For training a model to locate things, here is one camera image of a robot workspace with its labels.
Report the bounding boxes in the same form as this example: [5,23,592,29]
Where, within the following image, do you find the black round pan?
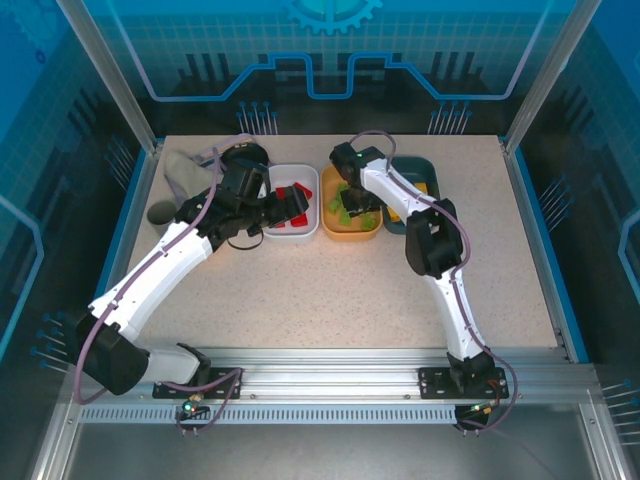
[219,143,271,174]

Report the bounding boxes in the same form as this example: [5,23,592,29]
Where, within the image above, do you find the lavender tray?
[164,133,256,201]

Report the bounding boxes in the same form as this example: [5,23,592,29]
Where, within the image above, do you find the white rectangular container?
[259,163,321,245]

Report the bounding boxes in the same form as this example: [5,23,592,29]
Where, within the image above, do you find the aluminium mounting rail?
[64,347,601,401]

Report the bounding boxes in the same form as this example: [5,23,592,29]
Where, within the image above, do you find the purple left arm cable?
[72,132,266,437]

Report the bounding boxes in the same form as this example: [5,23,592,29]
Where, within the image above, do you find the orange rectangular container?
[319,164,385,243]

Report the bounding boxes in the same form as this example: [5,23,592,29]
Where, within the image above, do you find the dark teal rectangular container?
[382,156,441,236]

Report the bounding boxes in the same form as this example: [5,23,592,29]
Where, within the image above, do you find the aluminium frame post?
[54,0,164,151]
[504,0,609,151]

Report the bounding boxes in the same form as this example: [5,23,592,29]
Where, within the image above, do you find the grey cup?
[146,200,177,236]

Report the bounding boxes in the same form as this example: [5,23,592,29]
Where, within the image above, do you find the slotted grey cable duct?
[78,405,459,424]

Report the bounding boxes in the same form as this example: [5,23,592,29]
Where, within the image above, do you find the beige cloth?
[163,149,221,201]

